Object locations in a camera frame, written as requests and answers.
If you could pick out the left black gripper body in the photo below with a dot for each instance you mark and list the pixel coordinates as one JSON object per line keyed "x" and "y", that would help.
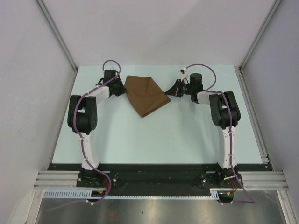
{"x": 119, "y": 89}

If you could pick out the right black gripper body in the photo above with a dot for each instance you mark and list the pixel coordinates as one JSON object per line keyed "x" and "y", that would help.
{"x": 182, "y": 88}

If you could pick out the brown cloth napkin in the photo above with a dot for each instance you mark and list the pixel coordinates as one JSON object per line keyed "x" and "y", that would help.
{"x": 145, "y": 95}

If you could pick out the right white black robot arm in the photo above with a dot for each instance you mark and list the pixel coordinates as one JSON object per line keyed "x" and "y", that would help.
{"x": 225, "y": 116}

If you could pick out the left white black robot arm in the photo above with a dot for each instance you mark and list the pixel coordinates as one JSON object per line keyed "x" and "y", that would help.
{"x": 83, "y": 118}

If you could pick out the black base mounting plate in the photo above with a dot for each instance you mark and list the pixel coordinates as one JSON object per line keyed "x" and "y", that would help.
{"x": 117, "y": 176}

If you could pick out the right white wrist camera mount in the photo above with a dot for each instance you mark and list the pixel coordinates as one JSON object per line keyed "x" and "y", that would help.
{"x": 184, "y": 77}

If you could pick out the left aluminium corner post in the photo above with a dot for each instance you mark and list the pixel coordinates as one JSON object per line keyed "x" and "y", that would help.
{"x": 56, "y": 33}

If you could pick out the aluminium corner post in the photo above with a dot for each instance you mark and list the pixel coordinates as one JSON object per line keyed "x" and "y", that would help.
{"x": 56, "y": 33}
{"x": 263, "y": 28}

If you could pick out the right side aluminium rail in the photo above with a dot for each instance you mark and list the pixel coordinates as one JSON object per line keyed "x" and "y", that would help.
{"x": 253, "y": 118}

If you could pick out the aluminium rail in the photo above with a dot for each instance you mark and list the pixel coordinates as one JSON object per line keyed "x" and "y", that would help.
{"x": 265, "y": 180}
{"x": 253, "y": 118}

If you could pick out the aluminium front rail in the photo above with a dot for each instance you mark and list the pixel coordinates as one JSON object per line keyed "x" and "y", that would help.
{"x": 265, "y": 180}

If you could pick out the right aluminium corner post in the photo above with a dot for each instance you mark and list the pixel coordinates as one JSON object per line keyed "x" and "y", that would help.
{"x": 263, "y": 28}

